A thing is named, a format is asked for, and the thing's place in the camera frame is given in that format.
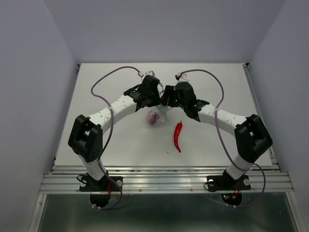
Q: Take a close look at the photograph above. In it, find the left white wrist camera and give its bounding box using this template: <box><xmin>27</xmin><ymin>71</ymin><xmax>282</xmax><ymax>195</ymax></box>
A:
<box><xmin>144</xmin><ymin>71</ymin><xmax>155</xmax><ymax>76</ymax></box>

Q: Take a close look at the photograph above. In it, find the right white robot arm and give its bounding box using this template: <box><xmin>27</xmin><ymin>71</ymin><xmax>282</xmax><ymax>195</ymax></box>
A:
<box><xmin>161</xmin><ymin>82</ymin><xmax>273</xmax><ymax>189</ymax></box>

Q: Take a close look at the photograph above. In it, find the clear zip top bag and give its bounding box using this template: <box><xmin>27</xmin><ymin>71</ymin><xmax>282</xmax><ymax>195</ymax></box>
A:
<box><xmin>146</xmin><ymin>104</ymin><xmax>173</xmax><ymax>127</ymax></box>

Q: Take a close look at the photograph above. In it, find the red chili pepper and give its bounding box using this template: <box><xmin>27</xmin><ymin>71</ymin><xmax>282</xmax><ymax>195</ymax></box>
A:
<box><xmin>173</xmin><ymin>121</ymin><xmax>183</xmax><ymax>153</ymax></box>

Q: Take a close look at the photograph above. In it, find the aluminium rail frame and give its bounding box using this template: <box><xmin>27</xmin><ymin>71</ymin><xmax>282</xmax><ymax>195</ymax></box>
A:
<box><xmin>30</xmin><ymin>63</ymin><xmax>308</xmax><ymax>232</ymax></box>

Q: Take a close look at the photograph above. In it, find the purple onion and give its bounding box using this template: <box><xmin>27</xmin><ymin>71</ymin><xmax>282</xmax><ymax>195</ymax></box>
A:
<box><xmin>146</xmin><ymin>114</ymin><xmax>159</xmax><ymax>126</ymax></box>

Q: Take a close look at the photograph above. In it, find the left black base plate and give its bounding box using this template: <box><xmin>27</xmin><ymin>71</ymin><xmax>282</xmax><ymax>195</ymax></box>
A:
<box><xmin>76</xmin><ymin>174</ymin><xmax>123</xmax><ymax>192</ymax></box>

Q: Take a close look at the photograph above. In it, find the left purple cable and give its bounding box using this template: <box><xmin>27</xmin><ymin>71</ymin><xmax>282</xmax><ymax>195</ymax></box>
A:
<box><xmin>90</xmin><ymin>65</ymin><xmax>144</xmax><ymax>210</ymax></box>

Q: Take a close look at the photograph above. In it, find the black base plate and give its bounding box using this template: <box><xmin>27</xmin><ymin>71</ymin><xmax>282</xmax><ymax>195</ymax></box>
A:
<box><xmin>204</xmin><ymin>175</ymin><xmax>251</xmax><ymax>192</ymax></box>
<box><xmin>76</xmin><ymin>174</ymin><xmax>123</xmax><ymax>192</ymax></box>

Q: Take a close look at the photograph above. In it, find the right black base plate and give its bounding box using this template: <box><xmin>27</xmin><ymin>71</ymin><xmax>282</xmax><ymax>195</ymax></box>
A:
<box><xmin>204</xmin><ymin>175</ymin><xmax>251</xmax><ymax>192</ymax></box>

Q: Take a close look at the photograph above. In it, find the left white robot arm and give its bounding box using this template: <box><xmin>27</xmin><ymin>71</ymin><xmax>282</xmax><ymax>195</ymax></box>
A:
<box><xmin>68</xmin><ymin>75</ymin><xmax>160</xmax><ymax>190</ymax></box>

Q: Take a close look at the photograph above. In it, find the white radish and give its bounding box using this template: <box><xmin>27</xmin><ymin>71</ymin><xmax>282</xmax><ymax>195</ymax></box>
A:
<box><xmin>162</xmin><ymin>84</ymin><xmax>173</xmax><ymax>116</ymax></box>

